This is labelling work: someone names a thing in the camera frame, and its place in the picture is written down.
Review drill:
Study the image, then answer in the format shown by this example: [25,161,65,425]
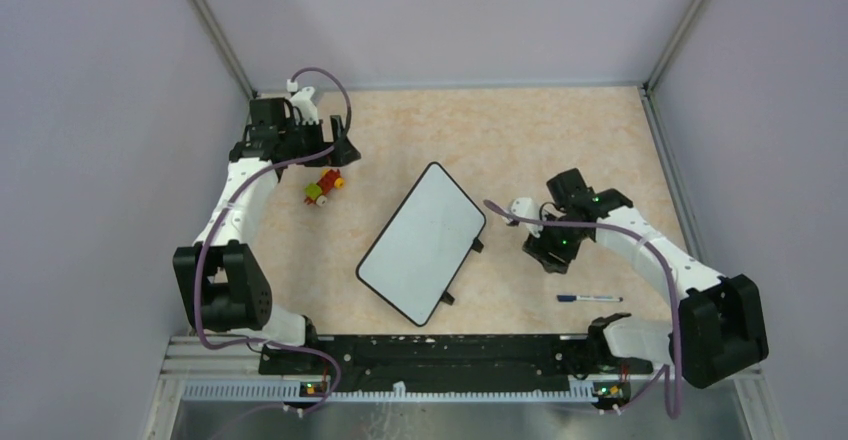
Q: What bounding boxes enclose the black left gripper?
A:
[279,114,359,167]

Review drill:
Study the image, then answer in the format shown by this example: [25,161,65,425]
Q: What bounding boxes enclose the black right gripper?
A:
[523,209,588,274]

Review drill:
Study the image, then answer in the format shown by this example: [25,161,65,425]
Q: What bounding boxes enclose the white blue whiteboard marker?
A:
[556,295,624,303]

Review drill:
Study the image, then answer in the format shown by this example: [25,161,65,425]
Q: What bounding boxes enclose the black framed whiteboard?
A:
[355,162,487,327]

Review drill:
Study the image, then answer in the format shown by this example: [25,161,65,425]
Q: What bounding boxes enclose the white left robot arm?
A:
[172,87,361,374]

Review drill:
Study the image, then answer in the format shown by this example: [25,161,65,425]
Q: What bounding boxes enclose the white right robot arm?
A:
[507,168,770,389]

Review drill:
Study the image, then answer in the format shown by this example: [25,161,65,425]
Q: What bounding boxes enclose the colourful toy brick car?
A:
[304,168,346,207]

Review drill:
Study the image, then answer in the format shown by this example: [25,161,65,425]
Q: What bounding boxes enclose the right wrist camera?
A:
[505,197,543,230]

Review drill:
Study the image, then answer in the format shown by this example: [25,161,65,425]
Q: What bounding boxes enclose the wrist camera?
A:
[286,79,320,125]
[505,197,543,230]

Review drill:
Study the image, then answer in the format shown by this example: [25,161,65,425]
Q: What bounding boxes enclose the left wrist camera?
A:
[286,79,320,125]

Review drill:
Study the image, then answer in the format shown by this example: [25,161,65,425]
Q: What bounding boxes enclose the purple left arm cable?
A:
[192,67,354,418]

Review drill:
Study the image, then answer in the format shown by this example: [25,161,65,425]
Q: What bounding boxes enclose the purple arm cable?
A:
[192,67,354,418]
[483,199,685,421]

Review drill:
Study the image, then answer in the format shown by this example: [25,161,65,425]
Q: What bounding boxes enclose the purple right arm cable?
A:
[483,199,685,421]

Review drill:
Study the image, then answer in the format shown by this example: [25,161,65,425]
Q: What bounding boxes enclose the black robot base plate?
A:
[259,333,654,383]

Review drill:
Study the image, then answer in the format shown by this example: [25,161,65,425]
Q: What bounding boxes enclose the aluminium frame rails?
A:
[142,0,783,440]

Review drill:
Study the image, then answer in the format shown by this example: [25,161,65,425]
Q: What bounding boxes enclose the white slotted cable duct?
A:
[182,380,598,403]

